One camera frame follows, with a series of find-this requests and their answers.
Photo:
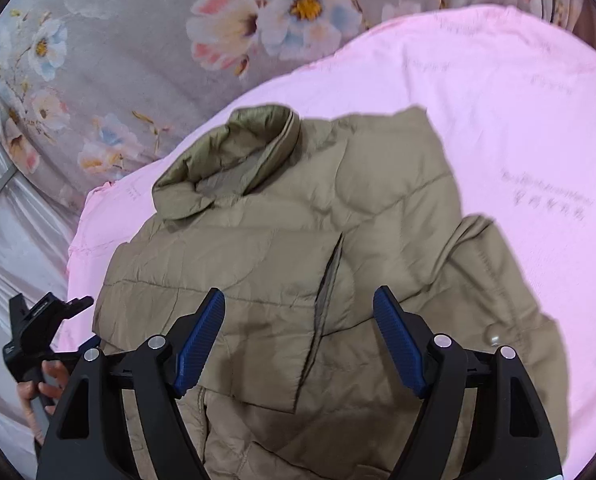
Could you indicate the grey floral blanket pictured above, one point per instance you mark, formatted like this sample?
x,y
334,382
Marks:
x,y
143,50

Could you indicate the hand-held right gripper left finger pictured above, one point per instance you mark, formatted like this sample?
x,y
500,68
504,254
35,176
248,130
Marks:
x,y
200,340

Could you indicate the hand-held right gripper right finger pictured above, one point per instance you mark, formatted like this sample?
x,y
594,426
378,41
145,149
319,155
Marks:
x,y
398,340

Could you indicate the person's left hand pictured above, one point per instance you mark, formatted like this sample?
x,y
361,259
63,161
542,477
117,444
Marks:
x,y
53,377

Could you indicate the pink bed sheet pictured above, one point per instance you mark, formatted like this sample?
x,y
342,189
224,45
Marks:
x,y
502,110

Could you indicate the khaki puffer jacket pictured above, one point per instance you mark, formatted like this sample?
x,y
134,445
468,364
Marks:
x,y
288,260

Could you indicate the white satin cloth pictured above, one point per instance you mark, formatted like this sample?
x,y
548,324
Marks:
x,y
18,260

